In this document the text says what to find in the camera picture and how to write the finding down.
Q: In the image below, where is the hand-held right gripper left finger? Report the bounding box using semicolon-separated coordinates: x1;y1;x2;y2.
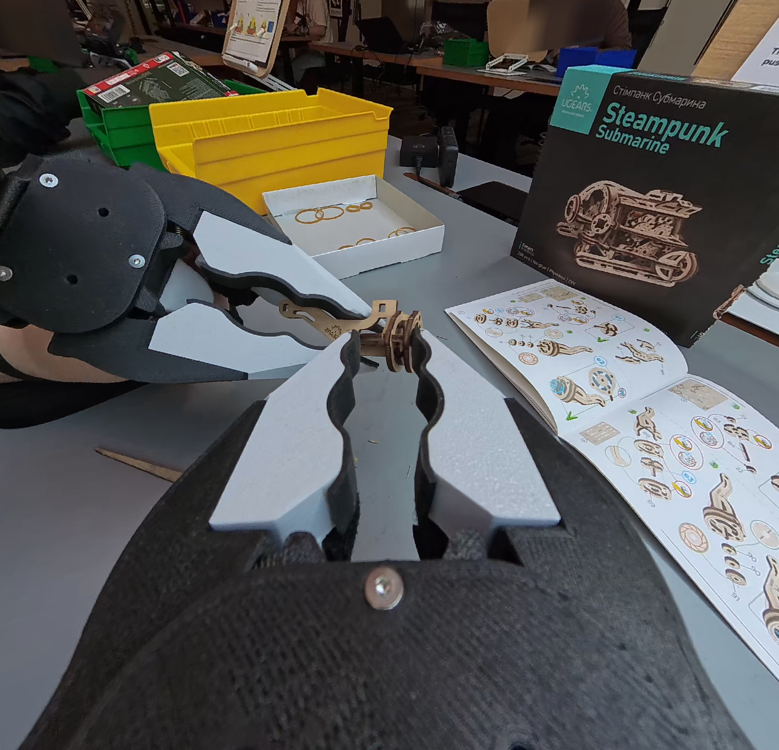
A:
209;332;362;545

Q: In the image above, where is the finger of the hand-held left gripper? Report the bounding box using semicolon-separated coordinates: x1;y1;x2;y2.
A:
159;210;373;326
148;298;342;382

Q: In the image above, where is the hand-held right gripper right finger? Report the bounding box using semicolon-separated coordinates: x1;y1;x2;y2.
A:
413;329;562;533

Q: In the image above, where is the slotted wooden part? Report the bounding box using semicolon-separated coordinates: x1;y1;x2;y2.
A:
278;299;400;345

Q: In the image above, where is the wooden gear assembly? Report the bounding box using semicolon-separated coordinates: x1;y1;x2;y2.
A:
358;310;424;374

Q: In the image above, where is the dark model kit box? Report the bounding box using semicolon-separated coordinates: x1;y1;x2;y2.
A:
509;65;779;349

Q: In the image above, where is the group of rubber bands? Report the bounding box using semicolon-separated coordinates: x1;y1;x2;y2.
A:
293;200;418;252

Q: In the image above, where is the yellow plastic bin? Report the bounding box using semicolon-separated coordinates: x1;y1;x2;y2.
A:
148;88;394;154
157;143;392;216

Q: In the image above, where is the large green plastic bin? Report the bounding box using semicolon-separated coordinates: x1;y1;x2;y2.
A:
77;79;269;140
86;122;169;170

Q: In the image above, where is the white cardboard tray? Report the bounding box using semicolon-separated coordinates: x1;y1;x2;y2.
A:
261;174;445;281

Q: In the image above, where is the open instruction booklet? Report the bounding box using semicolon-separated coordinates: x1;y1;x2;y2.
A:
445;279;779;681

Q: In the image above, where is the thin wooden strip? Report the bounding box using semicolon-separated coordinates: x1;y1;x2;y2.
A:
94;447;184;483

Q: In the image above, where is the dark red-trimmed cardboard box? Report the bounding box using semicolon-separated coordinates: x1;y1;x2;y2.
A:
82;51;232;115

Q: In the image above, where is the dark wooden pencil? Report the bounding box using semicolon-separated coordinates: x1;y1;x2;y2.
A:
403;172;464;202

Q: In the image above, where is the black power adapter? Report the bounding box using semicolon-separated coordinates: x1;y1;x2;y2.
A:
398;134;441;170

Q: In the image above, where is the clipboard with picture sheet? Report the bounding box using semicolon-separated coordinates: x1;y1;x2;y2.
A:
220;0;291;79

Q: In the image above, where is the black flat device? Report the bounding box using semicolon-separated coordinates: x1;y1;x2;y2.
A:
456;180;529;222

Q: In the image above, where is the black laptop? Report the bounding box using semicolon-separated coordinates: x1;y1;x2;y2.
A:
355;16;410;56

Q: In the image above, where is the background desk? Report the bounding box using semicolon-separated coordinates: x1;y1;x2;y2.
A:
309;40;564;97

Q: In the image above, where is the small green bin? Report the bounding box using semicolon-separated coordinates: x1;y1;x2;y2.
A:
442;37;491;68

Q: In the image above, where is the white stand base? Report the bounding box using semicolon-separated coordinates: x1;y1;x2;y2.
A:
723;262;779;337

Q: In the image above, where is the pale wooden board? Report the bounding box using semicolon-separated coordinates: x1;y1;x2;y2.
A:
486;0;605;52

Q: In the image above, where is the white instruction sheet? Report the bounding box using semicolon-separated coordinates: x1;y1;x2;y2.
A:
730;30;779;88

